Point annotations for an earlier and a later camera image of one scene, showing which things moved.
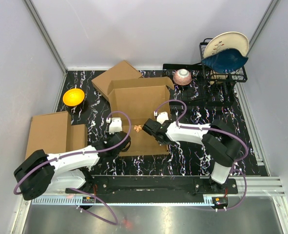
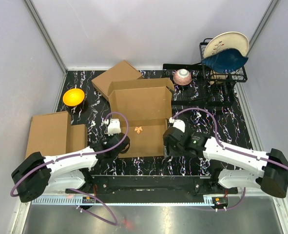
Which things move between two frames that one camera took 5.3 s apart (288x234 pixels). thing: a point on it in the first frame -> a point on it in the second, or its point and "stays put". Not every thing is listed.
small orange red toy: (137, 128) stays put
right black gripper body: (164, 142) -> (176, 151)
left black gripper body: (109, 137) stays put
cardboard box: (139, 98) stays put
